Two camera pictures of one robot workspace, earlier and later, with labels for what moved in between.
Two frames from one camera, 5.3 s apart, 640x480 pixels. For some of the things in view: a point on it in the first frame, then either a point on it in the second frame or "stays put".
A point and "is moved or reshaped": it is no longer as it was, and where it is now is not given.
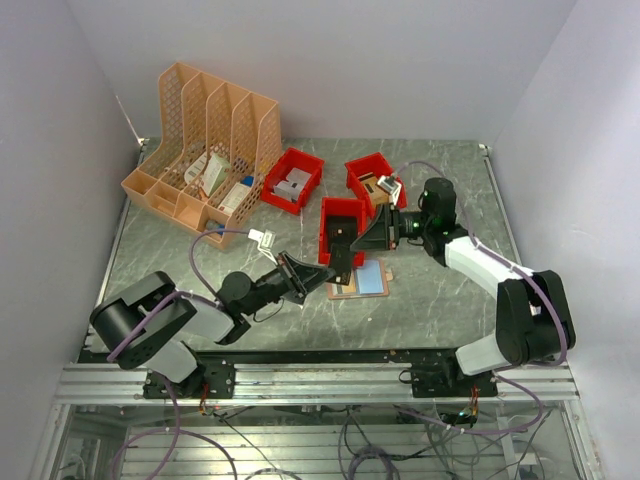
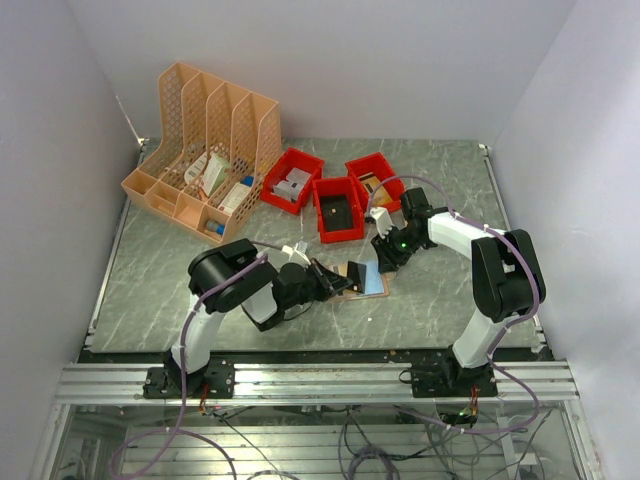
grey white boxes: [295, 181] stays put
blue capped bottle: [212, 225] stays put
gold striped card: [338, 288] is moved or reshaped
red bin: [345, 207] is moved or reshaped
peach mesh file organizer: [220, 145] stays put
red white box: [234, 197] stays put
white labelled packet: [194, 169] stays put
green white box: [216, 172] stays put
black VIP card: [342, 262] → [357, 273]
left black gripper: [306, 279] → [334, 283]
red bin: [289, 177] stays put
